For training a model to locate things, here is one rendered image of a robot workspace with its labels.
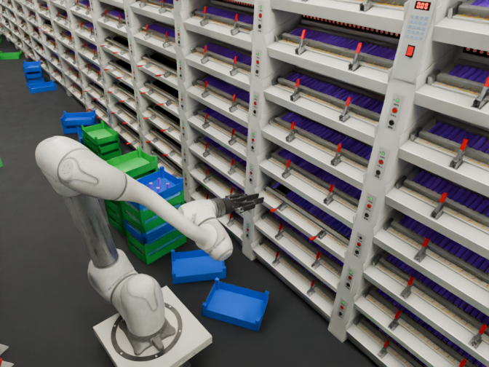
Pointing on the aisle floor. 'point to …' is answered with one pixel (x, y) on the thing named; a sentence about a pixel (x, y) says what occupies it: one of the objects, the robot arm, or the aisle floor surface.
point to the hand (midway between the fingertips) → (255, 199)
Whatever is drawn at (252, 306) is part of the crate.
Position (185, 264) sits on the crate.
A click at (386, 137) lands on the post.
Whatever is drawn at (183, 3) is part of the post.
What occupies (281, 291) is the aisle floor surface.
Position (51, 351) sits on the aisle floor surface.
